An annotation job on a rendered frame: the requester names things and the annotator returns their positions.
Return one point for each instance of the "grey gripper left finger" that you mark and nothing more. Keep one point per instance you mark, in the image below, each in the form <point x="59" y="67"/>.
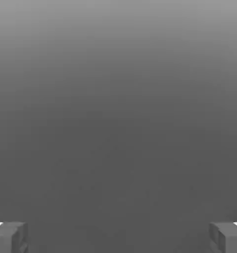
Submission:
<point x="5" y="239"/>

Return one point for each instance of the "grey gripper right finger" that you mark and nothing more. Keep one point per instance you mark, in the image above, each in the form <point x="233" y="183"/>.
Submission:
<point x="231" y="239"/>

